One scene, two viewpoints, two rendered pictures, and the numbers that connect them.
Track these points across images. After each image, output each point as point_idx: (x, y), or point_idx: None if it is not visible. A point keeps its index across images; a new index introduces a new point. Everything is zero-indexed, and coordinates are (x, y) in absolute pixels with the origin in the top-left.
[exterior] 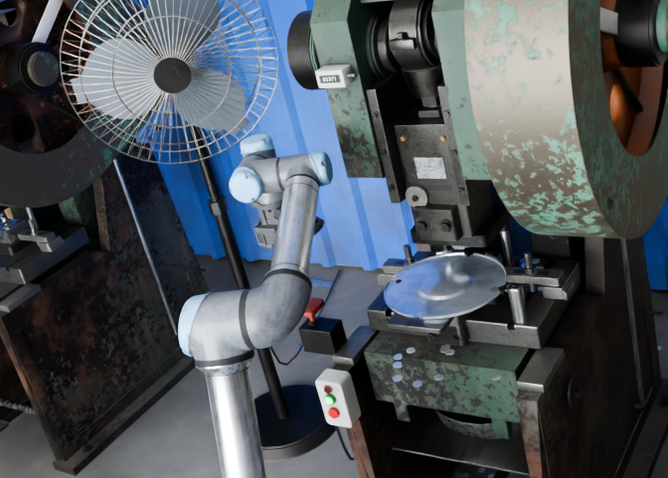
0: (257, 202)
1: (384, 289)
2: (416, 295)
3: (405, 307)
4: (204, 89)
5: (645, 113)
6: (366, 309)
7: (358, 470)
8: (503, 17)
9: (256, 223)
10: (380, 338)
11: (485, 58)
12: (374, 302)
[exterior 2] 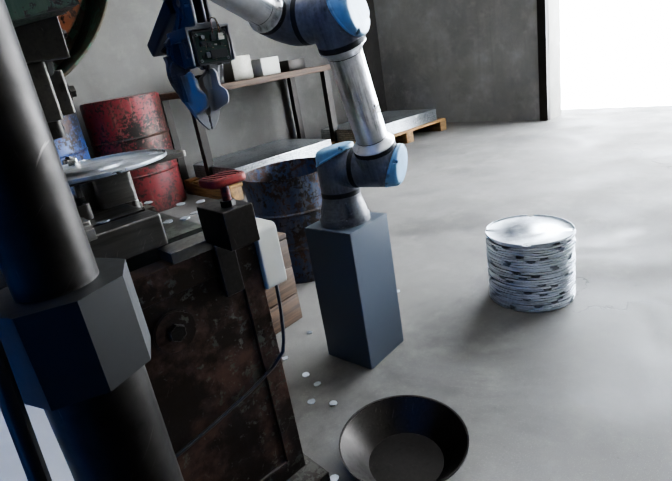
0: None
1: (106, 230)
2: (129, 162)
3: (154, 156)
4: None
5: None
6: (158, 214)
7: (282, 365)
8: None
9: (217, 21)
10: (174, 234)
11: None
12: (140, 218)
